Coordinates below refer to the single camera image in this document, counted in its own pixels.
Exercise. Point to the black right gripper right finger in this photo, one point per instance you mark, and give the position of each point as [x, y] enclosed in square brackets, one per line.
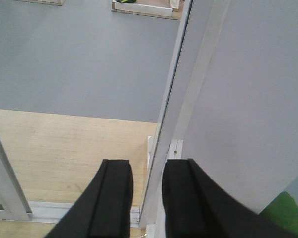
[197, 207]

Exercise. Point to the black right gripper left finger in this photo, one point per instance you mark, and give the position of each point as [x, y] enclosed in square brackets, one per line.
[103, 210]

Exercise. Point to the aluminium floor track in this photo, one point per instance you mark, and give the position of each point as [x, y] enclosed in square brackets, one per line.
[48, 212]

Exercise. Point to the light wooden base platform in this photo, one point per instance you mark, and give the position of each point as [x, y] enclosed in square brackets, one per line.
[55, 156]

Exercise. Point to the distant wooden platform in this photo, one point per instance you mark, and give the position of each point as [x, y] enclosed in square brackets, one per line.
[169, 9]

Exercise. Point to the distant green sandbag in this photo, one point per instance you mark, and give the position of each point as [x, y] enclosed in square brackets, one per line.
[126, 1]

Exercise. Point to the white door jamb frame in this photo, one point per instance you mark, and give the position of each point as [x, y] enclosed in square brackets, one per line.
[199, 30]

